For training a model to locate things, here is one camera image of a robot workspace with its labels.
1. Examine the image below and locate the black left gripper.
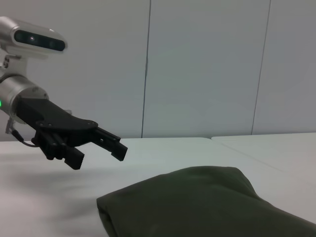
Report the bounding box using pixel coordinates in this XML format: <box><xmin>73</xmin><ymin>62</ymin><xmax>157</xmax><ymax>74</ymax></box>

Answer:
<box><xmin>15</xmin><ymin>97</ymin><xmax>129</xmax><ymax>171</ymax></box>

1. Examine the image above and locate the dark green t-shirt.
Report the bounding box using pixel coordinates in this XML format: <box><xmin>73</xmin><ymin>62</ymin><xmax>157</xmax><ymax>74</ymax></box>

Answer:
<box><xmin>96</xmin><ymin>165</ymin><xmax>316</xmax><ymax>237</ymax></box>

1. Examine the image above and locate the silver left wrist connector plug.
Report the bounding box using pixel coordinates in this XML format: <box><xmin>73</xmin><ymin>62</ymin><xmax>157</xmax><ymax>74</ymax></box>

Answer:
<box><xmin>5</xmin><ymin>118</ymin><xmax>15</xmax><ymax>135</ymax></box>

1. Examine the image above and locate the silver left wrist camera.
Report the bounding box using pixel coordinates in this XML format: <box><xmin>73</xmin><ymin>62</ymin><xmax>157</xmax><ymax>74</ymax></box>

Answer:
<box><xmin>0</xmin><ymin>16</ymin><xmax>68</xmax><ymax>75</ymax></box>

